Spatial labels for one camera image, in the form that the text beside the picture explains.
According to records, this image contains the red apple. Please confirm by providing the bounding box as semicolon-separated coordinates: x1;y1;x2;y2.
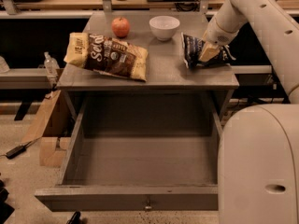
111;17;130;38

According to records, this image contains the black power adapter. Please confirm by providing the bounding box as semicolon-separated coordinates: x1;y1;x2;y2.
6;145;26;160

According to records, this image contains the metal drawer knob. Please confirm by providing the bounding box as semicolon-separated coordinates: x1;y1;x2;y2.
144;200;152;212

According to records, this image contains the grey cabinet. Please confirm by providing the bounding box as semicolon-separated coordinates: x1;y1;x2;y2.
58;10;239;117

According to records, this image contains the clear plastic bottle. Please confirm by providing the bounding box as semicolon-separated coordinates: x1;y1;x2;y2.
44;51;59;77

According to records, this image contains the cardboard box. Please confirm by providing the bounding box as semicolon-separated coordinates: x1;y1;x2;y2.
21;91;71;168

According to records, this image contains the blue chip bag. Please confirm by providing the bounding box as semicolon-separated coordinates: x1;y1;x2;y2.
181;34;235;70

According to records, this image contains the grey open top drawer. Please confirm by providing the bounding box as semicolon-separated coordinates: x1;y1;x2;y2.
35;91;221;211

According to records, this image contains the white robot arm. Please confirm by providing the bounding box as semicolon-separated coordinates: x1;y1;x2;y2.
202;0;299;224

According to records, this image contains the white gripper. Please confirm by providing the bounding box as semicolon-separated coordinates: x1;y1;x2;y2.
199;17;238;63

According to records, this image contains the white bowl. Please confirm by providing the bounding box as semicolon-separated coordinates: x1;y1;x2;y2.
149;16;180;41

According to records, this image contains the brown yellow chip bag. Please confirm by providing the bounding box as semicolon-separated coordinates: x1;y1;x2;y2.
64;33;148;81

